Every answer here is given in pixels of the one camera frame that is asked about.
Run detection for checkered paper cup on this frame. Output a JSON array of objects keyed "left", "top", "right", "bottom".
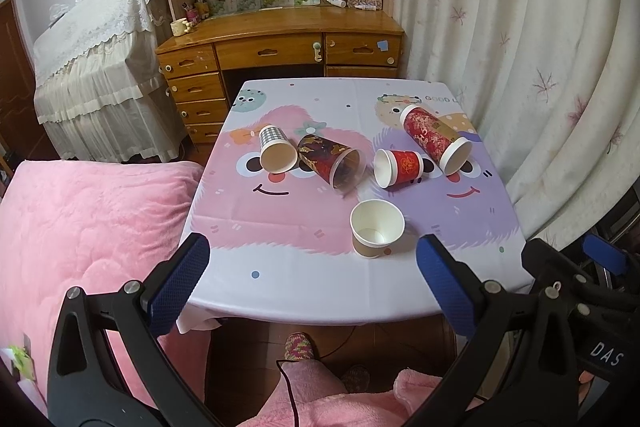
[{"left": 259, "top": 125, "right": 299, "bottom": 173}]

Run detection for white mug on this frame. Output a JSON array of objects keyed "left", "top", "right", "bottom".
[{"left": 169, "top": 19, "right": 199, "bottom": 38}]

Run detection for colourful knit slipper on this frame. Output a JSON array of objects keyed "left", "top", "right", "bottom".
[{"left": 284, "top": 331, "right": 317, "bottom": 364}]

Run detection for white floral curtain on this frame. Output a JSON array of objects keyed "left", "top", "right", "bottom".
[{"left": 389, "top": 0, "right": 640, "bottom": 255}]

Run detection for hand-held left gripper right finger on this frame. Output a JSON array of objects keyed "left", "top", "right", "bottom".
[{"left": 402, "top": 233, "right": 583, "bottom": 427}]

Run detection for white brown paper cup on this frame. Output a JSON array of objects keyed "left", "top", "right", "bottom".
[{"left": 349, "top": 199, "right": 406, "bottom": 260}]

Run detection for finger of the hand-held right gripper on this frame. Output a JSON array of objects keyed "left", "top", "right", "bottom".
[
  {"left": 581, "top": 234, "right": 632, "bottom": 290},
  {"left": 521, "top": 238, "right": 603, "bottom": 310}
]

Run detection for wooden desk with drawers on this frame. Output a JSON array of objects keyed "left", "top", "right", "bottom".
[{"left": 154, "top": 4, "right": 406, "bottom": 146}]

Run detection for wooden door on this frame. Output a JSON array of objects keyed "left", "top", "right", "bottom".
[{"left": 0, "top": 0, "right": 58, "bottom": 164}]

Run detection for cartoon printed tablecloth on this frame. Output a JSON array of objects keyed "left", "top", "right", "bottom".
[{"left": 177, "top": 78, "right": 534, "bottom": 334}]

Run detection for black cable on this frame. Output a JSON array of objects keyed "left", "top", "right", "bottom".
[{"left": 276, "top": 359, "right": 302, "bottom": 427}]

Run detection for green white packet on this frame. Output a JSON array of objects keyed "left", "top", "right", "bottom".
[{"left": 4, "top": 345, "right": 37, "bottom": 382}]

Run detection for small red paper cup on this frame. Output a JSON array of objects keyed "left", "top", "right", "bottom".
[{"left": 373, "top": 148, "right": 425, "bottom": 189}]

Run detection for dark gold patterned plastic cup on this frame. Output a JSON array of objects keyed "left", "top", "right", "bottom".
[{"left": 297, "top": 134, "right": 364, "bottom": 192}]

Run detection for lace covered piano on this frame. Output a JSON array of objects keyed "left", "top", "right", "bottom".
[{"left": 32, "top": 0, "right": 189, "bottom": 164}]

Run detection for dark slipper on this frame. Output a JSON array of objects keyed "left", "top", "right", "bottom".
[{"left": 342, "top": 364, "right": 372, "bottom": 394}]

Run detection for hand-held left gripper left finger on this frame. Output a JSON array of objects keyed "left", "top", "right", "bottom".
[{"left": 47, "top": 232, "right": 226, "bottom": 427}]

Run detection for pink fluffy blanket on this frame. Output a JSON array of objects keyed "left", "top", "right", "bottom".
[{"left": 0, "top": 159, "right": 212, "bottom": 419}]

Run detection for person's pink robe legs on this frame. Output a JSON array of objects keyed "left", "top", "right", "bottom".
[{"left": 239, "top": 358, "right": 501, "bottom": 427}]

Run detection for tall red cup white lid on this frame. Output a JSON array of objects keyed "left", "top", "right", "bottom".
[{"left": 399, "top": 104, "right": 474, "bottom": 176}]

